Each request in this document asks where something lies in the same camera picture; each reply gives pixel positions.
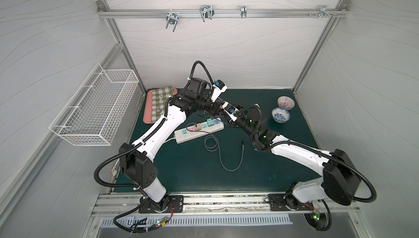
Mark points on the pink charger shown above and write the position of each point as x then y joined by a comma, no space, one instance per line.
194,127

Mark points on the teal USB charger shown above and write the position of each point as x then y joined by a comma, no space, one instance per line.
210,122

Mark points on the white wire basket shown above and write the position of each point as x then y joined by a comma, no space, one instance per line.
94,113

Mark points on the aluminium front rail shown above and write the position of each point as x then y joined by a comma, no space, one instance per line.
230,203

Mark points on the green checkered cloth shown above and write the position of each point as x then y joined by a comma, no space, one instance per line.
159,98

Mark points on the metal crossbar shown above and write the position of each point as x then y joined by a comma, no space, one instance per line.
241,13

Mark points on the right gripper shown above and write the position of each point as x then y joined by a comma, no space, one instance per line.
230,118

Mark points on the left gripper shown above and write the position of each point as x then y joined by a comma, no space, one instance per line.
211,106

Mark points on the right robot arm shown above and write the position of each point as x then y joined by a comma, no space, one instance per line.
338,179

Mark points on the blue patterned bowl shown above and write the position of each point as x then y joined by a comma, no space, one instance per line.
280,115

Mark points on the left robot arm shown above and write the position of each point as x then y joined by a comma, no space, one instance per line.
137,159

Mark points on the pink striped bowl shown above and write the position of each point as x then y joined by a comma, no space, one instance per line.
286,102

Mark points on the pink tray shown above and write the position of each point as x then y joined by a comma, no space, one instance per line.
148,107

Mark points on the white colourful power strip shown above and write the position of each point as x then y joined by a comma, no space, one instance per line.
183,135

